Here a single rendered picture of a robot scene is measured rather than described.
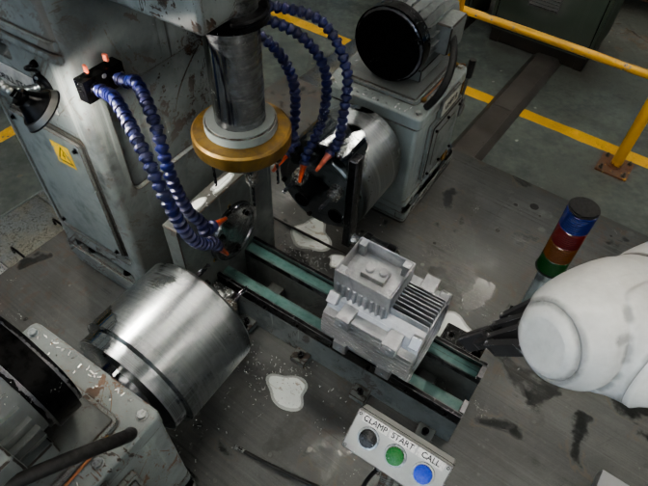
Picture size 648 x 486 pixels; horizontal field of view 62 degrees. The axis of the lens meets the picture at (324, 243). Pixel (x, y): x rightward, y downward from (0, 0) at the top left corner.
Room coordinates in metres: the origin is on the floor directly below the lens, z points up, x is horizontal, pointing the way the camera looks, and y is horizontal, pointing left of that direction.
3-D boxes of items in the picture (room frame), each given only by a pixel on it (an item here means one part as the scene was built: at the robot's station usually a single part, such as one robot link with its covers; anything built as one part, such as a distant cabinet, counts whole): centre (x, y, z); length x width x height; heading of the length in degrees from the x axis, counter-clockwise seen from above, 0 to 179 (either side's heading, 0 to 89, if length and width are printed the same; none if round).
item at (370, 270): (0.62, -0.10, 1.11); 0.12 x 0.11 x 0.07; 59
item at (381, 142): (1.04, -0.05, 1.04); 0.41 x 0.25 x 0.25; 149
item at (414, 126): (1.26, -0.18, 0.99); 0.35 x 0.31 x 0.37; 149
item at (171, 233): (0.84, 0.26, 0.97); 0.30 x 0.11 x 0.34; 149
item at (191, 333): (0.45, 0.31, 1.04); 0.37 x 0.25 x 0.25; 149
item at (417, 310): (0.60, -0.13, 1.01); 0.20 x 0.19 x 0.19; 59
